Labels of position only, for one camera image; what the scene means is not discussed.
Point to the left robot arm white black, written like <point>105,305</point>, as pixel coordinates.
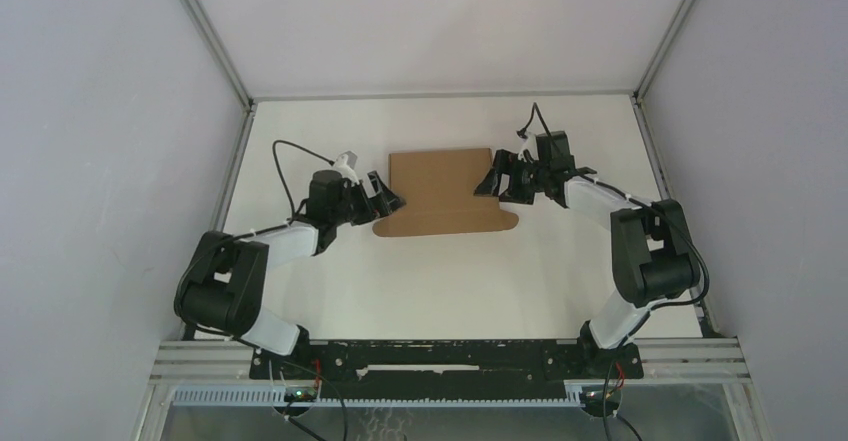
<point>222,289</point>

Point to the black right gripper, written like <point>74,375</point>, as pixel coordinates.
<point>509,162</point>

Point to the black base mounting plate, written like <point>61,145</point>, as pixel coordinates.
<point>415,368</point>

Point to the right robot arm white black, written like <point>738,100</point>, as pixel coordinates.
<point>653,259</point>

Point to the brown cardboard box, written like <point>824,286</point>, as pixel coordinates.
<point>438,188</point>

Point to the white toothed cable duct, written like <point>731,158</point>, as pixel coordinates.
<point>257,396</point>

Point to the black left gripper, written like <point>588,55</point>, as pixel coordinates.
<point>382,204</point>

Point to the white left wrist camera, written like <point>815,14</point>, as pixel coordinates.
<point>345,164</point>

